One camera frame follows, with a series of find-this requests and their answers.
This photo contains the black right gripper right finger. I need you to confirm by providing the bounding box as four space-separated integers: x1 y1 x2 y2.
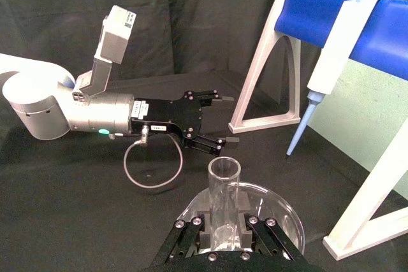
236 192 298 261

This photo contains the black table cloth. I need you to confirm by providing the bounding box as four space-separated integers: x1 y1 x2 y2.
0 71 408 272

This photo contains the clear round glass dish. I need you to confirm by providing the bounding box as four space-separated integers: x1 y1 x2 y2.
174 180 306 257

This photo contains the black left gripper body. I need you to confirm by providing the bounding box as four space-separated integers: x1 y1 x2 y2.
129 90 205 148

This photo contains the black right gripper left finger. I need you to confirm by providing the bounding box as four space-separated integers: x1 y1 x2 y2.
164 192 214 262

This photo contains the black backdrop curtain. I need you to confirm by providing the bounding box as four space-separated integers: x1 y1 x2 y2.
0 0 339 101

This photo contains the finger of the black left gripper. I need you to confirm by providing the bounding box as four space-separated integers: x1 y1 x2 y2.
194 89 235 108
186 134 240 159

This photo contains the white pipette with blue tip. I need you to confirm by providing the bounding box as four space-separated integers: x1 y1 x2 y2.
285 0 389 158

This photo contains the clear glass tube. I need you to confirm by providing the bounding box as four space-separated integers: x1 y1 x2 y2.
207 156 242 253

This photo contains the thin grey looped cable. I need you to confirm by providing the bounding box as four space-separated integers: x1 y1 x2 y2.
123 124 184 190

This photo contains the white and blue pipette stand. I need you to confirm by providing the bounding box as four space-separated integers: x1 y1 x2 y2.
227 0 408 261

